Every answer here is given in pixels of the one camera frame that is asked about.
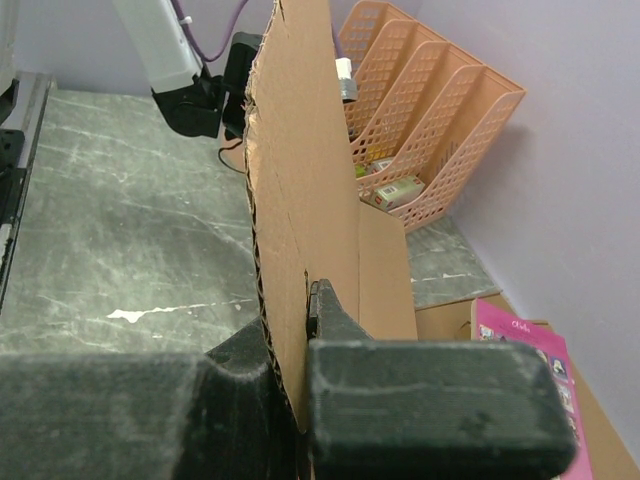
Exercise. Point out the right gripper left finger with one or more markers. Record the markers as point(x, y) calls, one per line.
point(214, 415)

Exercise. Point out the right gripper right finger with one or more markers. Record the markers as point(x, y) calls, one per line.
point(435, 405)

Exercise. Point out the large cardboard box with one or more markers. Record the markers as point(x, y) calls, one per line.
point(332, 272)

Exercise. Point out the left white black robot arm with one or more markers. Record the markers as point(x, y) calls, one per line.
point(198, 95)

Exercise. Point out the folded cardboard box under book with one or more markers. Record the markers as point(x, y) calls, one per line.
point(532, 380)

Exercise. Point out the green white small carton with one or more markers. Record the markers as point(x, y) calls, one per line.
point(396, 193)

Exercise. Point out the peach plastic file organizer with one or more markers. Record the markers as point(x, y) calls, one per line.
point(425, 107)

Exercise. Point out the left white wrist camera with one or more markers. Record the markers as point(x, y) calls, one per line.
point(348, 86)

